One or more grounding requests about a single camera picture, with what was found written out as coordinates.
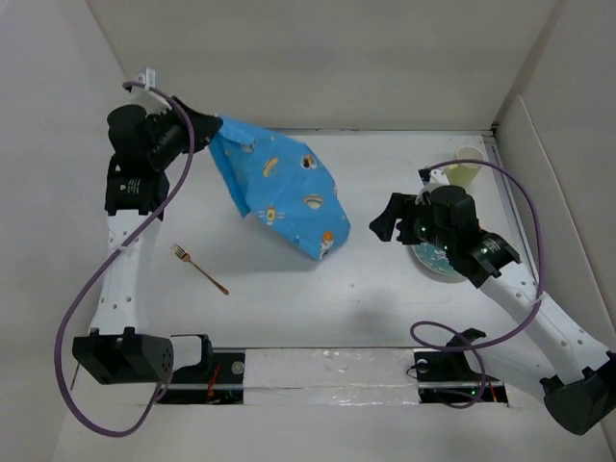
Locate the red and teal plate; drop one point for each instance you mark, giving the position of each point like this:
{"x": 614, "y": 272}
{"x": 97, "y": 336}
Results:
{"x": 435, "y": 261}

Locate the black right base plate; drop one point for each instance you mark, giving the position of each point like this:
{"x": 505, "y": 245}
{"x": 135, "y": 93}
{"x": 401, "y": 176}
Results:
{"x": 447, "y": 378}

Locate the copper fork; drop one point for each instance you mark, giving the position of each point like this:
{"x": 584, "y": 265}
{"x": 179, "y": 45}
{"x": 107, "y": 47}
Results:
{"x": 186, "y": 257}

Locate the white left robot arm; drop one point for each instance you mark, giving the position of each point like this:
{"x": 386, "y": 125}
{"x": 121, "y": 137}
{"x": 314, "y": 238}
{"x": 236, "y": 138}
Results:
{"x": 120, "y": 347}

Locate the pale yellow mug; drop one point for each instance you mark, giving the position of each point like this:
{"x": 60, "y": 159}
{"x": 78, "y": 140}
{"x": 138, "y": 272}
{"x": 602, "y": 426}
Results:
{"x": 462, "y": 174}

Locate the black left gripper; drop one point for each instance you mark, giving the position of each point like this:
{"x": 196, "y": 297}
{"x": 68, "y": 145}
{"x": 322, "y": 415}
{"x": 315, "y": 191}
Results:
{"x": 203, "y": 126}

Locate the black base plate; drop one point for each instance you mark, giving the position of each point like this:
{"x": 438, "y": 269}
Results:
{"x": 447, "y": 378}
{"x": 219, "y": 381}

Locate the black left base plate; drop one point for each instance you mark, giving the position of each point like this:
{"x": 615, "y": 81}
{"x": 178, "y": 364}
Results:
{"x": 219, "y": 381}

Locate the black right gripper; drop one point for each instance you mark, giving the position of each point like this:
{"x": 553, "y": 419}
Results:
{"x": 400, "y": 206}

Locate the blue space-print cloth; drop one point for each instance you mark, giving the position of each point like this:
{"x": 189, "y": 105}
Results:
{"x": 283, "y": 183}

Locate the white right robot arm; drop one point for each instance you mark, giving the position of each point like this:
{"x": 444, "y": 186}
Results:
{"x": 578, "y": 388}

